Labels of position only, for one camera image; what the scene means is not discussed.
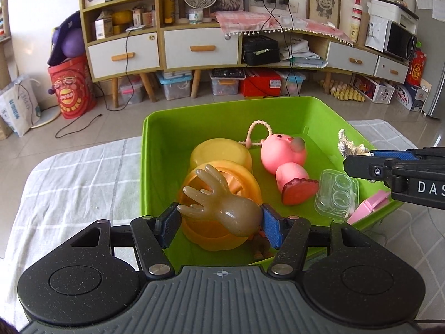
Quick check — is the small white cabinet drawer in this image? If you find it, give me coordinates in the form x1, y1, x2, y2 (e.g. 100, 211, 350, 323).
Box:
375, 57, 409, 84

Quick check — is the white paper bag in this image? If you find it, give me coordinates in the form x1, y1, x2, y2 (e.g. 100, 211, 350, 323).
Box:
0, 75, 41, 138

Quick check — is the red storage box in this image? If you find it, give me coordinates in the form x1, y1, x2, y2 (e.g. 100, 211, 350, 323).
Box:
241, 68, 283, 98

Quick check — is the grey refrigerator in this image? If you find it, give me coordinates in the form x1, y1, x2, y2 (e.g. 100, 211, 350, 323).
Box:
415, 0, 445, 121

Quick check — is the wooden cabinet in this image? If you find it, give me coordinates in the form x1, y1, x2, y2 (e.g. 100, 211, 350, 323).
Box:
78, 0, 411, 108

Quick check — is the black cable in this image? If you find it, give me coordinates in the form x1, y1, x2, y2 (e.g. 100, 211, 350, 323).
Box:
55, 28, 140, 139

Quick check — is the clear storage bin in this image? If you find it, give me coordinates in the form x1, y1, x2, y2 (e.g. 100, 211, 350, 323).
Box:
209, 69, 246, 97

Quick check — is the yellow toy pot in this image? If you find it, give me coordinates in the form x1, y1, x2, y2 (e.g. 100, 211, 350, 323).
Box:
189, 138, 253, 175

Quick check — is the red printed bucket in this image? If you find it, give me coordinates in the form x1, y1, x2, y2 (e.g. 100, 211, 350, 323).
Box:
48, 56, 97, 119

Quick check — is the white printer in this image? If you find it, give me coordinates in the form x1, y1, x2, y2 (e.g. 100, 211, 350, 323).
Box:
367, 0, 419, 25

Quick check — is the black bag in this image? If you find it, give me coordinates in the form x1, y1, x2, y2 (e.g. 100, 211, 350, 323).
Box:
242, 36, 280, 66

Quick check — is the pink pig toy with strap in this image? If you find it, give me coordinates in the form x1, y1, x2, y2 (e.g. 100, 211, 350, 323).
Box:
238, 120, 320, 206

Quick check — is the green plastic box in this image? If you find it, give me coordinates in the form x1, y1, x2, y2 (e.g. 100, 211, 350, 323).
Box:
140, 97, 404, 275

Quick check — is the clear plastic case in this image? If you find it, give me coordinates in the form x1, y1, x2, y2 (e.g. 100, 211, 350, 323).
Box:
315, 169, 359, 220

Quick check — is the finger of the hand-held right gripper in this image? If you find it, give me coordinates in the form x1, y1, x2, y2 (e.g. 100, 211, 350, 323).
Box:
343, 155, 409, 190
369, 147, 445, 161

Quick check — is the purple plush toy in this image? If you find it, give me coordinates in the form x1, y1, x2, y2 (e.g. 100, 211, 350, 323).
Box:
47, 10, 86, 67

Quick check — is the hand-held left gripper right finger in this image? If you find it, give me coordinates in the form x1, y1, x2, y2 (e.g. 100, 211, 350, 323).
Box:
261, 203, 374, 279

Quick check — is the printed cardboard box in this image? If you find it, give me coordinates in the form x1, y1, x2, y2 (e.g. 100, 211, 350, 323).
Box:
350, 73, 396, 103

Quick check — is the pink checked cloth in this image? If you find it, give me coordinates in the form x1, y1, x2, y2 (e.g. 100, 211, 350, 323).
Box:
213, 10, 355, 47

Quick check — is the brown rubber hand toy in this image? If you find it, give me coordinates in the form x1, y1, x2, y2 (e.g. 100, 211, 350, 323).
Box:
177, 164, 262, 239

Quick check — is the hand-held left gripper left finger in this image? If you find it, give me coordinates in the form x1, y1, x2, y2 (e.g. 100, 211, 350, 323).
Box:
71, 202, 181, 281

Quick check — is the framed cartoon drawing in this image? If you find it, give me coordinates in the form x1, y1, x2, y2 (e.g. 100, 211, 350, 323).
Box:
306, 0, 341, 28

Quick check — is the pink block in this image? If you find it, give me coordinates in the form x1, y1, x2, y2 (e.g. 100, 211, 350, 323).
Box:
347, 191, 392, 225

